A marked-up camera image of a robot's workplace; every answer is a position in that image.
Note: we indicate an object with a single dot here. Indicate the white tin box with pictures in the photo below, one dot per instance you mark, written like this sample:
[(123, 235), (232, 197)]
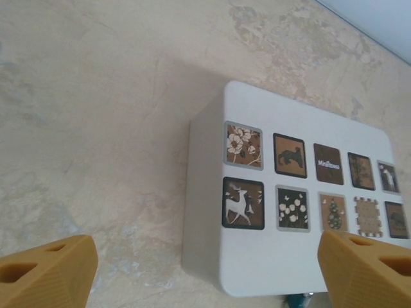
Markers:
[(289, 109)]

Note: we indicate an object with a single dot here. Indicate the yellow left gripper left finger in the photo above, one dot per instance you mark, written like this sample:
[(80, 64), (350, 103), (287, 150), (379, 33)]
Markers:
[(54, 272)]

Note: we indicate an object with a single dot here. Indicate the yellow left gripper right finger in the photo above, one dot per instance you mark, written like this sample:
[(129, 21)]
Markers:
[(359, 276)]

